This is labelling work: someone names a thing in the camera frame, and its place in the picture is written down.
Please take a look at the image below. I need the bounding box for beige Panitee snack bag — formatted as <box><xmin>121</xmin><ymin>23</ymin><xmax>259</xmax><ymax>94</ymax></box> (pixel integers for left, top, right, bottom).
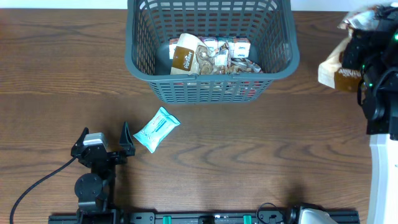
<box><xmin>317</xmin><ymin>4</ymin><xmax>389</xmax><ymax>93</ymax></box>

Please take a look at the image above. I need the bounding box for teal wet wipes pack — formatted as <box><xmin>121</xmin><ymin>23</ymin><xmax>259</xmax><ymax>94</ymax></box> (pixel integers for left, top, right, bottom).
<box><xmin>133</xmin><ymin>107</ymin><xmax>180</xmax><ymax>153</ymax></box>

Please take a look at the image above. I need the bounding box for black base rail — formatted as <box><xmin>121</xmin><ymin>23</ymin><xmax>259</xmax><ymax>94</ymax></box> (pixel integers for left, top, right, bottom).
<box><xmin>48</xmin><ymin>210</ymin><xmax>360</xmax><ymax>224</ymax></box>

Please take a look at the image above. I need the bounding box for Kleenex tissue multipack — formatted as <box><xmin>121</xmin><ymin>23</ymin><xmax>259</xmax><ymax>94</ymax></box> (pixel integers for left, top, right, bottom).
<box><xmin>168</xmin><ymin>36</ymin><xmax>251</xmax><ymax>60</ymax></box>

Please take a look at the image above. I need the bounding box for grey plastic basket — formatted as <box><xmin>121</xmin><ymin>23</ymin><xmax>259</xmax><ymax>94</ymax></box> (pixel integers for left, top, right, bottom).
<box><xmin>125</xmin><ymin>0</ymin><xmax>300</xmax><ymax>104</ymax></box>

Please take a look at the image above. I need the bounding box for orange spaghetti package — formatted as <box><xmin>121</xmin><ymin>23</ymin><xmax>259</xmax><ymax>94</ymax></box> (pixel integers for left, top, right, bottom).
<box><xmin>174</xmin><ymin>82</ymin><xmax>262</xmax><ymax>101</ymax></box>

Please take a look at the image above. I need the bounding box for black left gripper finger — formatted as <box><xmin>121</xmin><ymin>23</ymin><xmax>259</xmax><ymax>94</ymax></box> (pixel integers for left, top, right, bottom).
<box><xmin>119</xmin><ymin>121</ymin><xmax>136</xmax><ymax>152</ymax></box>
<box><xmin>72</xmin><ymin>127</ymin><xmax>89</xmax><ymax>151</ymax></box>

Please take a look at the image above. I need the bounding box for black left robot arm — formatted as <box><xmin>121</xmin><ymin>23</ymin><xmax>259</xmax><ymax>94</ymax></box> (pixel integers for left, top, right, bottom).
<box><xmin>71</xmin><ymin>122</ymin><xmax>135</xmax><ymax>224</ymax></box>

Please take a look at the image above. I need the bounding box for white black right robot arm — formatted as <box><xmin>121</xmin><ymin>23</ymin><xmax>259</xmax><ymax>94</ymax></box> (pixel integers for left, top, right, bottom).
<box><xmin>318</xmin><ymin>4</ymin><xmax>397</xmax><ymax>223</ymax></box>

